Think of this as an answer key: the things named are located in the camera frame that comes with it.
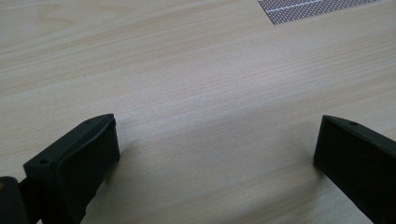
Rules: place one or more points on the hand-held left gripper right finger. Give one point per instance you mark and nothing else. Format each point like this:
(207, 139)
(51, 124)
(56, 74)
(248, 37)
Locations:
(358, 158)

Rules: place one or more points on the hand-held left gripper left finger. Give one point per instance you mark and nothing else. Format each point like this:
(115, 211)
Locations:
(77, 168)

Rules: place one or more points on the striped grey placemat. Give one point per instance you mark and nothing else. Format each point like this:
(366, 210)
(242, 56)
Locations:
(308, 9)

